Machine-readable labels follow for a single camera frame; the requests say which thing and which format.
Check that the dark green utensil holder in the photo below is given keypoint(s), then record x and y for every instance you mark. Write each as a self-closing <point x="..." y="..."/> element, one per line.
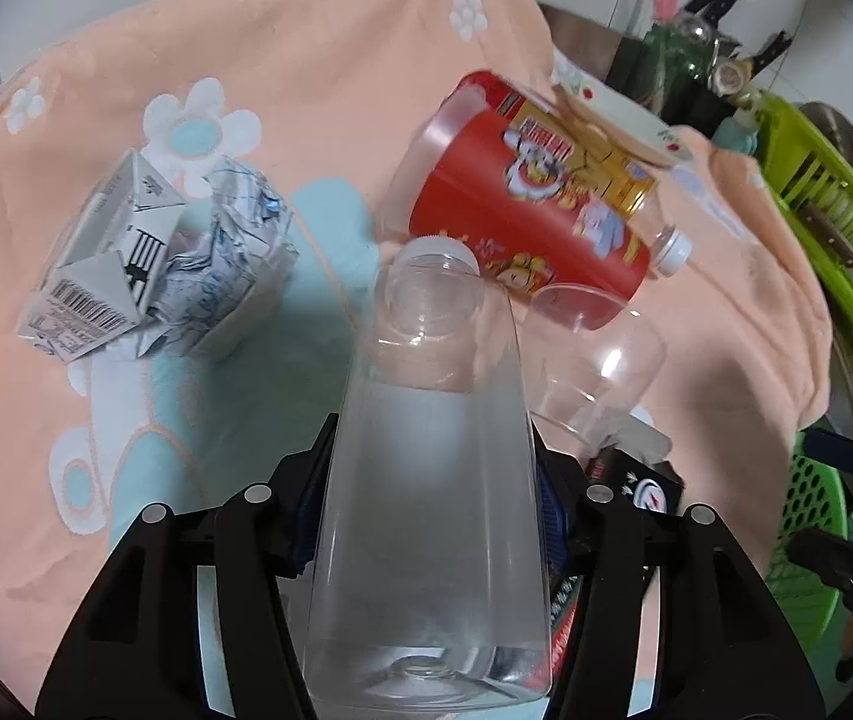
<point x="659" y="67"/>

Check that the flattened grey white carton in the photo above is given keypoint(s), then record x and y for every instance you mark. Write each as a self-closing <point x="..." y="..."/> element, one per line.
<point x="96" y="270"/>

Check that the clear plastic bottle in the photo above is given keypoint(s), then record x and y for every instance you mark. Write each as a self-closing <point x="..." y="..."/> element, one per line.
<point x="426" y="502"/>

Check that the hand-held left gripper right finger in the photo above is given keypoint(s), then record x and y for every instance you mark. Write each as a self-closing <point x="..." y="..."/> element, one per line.
<point x="555" y="521"/>

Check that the orange printed blanket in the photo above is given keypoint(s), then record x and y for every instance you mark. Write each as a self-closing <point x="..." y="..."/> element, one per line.
<point x="133" y="45"/>

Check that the white paper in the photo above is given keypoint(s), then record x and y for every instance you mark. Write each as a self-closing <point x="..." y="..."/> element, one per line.
<point x="223" y="262"/>

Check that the white ceramic dish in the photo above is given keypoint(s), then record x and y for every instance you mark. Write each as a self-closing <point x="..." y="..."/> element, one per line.
<point x="621" y="116"/>

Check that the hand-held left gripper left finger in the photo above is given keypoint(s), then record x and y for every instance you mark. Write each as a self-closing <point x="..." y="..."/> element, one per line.
<point x="276" y="499"/>

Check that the teal bottle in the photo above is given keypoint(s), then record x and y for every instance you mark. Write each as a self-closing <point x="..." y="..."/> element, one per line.
<point x="734" y="133"/>

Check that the green dish rack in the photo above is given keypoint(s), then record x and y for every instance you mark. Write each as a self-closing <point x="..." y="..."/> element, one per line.
<point x="824" y="187"/>

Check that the red label plastic jar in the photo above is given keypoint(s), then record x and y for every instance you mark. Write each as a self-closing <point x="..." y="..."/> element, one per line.
<point x="486" y="187"/>

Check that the green plastic basket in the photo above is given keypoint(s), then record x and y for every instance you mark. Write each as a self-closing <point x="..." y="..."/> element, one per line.
<point x="809" y="540"/>

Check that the steel bowl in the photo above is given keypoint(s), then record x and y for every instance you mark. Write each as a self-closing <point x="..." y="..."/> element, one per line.
<point x="831" y="127"/>

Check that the clear plastic cup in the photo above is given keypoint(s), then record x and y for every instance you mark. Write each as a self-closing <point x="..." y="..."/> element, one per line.
<point x="599" y="360"/>

